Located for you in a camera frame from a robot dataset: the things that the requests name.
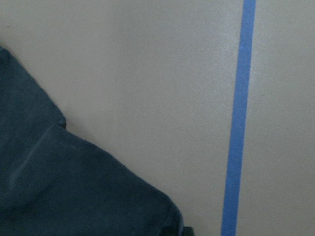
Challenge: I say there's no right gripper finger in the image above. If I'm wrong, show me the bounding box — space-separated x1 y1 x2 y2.
183 227 194 236

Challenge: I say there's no black t-shirt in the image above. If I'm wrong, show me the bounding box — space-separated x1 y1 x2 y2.
0 48 184 236

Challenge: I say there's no long blue tape strip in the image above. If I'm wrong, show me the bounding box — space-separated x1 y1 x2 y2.
220 0 256 236

